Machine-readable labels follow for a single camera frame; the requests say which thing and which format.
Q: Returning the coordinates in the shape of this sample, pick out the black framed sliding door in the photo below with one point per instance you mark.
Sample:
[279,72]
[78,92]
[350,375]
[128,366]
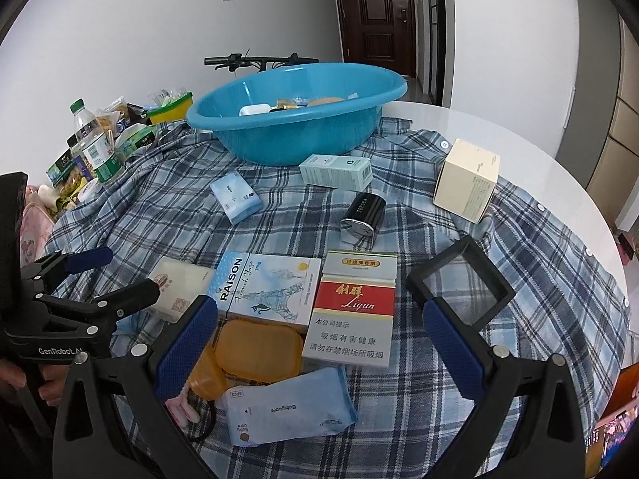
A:
[439,30]

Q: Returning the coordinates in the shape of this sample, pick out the light blue tower print carton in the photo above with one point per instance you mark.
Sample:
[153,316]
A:
[269,284]

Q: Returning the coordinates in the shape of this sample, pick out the cookie snack bag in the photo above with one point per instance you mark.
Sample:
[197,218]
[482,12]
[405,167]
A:
[111,117]

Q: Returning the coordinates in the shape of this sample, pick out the light blue tissue pack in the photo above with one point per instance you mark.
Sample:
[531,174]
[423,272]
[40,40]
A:
[237,197]

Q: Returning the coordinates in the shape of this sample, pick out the person's left hand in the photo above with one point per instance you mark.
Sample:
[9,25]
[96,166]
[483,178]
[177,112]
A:
[52,379]

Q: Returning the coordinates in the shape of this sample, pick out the beige box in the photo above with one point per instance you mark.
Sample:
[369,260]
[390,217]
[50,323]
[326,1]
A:
[184,279]

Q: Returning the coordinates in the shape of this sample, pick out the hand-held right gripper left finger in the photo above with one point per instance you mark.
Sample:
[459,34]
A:
[184,354]

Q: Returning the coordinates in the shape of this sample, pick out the orange printed box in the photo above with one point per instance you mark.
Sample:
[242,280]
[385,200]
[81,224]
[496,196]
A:
[616,424]

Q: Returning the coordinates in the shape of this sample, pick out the green snack packet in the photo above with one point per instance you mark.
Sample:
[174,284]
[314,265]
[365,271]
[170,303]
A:
[137,139]

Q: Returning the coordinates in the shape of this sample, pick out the gold refrigerator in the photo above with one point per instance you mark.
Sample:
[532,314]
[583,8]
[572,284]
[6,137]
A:
[614,110]

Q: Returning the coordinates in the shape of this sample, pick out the large cream box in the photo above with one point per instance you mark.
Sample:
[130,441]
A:
[467,179]

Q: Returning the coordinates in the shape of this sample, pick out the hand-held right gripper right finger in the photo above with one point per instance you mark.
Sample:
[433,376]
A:
[452,354]

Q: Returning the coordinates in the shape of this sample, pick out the white bottle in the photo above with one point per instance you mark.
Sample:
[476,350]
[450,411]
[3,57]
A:
[254,109]

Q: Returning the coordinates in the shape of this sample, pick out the black square frame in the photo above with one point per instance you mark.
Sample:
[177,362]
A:
[424,272]

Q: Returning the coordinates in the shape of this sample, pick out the dark green box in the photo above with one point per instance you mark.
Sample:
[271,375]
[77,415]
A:
[61,170]

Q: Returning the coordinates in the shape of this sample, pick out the yellow container with green lid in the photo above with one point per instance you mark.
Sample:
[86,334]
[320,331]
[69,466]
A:
[169,110]

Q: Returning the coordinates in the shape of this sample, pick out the black cosmetic bottle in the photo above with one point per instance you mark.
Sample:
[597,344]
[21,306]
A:
[364,217]

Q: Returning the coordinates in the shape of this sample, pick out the small gold and black box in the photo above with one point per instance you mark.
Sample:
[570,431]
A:
[285,106]

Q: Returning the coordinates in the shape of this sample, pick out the round tan disc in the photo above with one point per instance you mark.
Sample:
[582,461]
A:
[324,102]

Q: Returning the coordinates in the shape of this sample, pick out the white round desktop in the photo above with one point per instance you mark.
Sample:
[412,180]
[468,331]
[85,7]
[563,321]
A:
[524,134]

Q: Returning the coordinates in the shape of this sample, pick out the blue wet wipes pack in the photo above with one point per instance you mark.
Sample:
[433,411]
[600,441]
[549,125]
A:
[294,409]

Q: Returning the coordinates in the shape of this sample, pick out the blue plastic basin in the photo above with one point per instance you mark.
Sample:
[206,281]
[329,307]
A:
[289,134]

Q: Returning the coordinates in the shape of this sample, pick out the red and white cigarette carton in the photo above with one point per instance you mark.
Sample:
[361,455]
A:
[349,304]

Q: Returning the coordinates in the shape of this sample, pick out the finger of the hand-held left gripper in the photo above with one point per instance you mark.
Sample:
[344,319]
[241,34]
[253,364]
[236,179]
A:
[135,293]
[92,257]

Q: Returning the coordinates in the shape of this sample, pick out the mint green box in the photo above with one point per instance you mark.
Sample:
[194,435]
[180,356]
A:
[334,172]

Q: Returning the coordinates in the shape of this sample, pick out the dark brown door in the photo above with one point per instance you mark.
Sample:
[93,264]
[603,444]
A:
[374,20]

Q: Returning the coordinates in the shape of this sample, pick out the blue plaid shirt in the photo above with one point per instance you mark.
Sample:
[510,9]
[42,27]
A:
[164,209]

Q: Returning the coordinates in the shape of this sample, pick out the orange plastic soap box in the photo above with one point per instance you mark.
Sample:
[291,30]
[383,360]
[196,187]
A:
[262,354]

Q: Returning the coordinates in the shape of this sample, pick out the green cap water bottle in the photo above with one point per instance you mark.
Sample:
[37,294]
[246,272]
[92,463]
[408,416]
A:
[97,149]

